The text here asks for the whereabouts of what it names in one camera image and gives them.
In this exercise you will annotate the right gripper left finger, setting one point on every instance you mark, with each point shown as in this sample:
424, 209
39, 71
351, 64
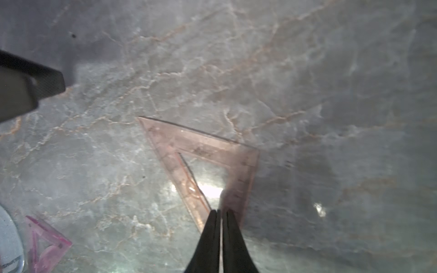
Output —
206, 257

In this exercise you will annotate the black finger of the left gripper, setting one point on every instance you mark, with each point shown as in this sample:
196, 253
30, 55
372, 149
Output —
24, 83

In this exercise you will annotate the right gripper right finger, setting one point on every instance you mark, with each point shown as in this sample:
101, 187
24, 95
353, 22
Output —
236, 258

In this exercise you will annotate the pink triangle ruler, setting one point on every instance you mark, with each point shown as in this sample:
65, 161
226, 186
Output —
46, 246

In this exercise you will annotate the blue protractor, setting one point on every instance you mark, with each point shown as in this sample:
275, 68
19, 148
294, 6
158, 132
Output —
12, 252

